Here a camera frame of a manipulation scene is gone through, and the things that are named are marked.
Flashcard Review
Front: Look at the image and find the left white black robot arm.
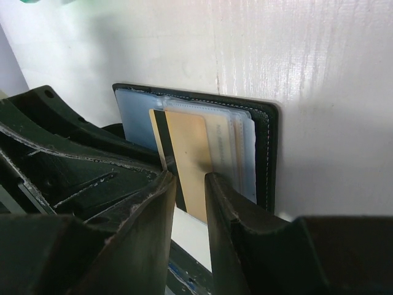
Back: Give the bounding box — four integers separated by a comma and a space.
1, 85, 161, 219

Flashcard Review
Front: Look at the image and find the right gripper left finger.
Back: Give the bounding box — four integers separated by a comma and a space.
1, 171, 176, 294

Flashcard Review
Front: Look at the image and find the black leather card holder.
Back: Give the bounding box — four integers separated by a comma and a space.
112, 83, 279, 221

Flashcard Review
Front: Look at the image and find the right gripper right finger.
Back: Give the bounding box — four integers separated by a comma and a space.
205, 173, 392, 294

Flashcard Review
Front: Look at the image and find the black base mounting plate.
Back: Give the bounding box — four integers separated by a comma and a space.
165, 240, 214, 295

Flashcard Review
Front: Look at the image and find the gold card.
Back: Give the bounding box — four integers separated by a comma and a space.
204, 114, 241, 190
149, 109, 212, 223

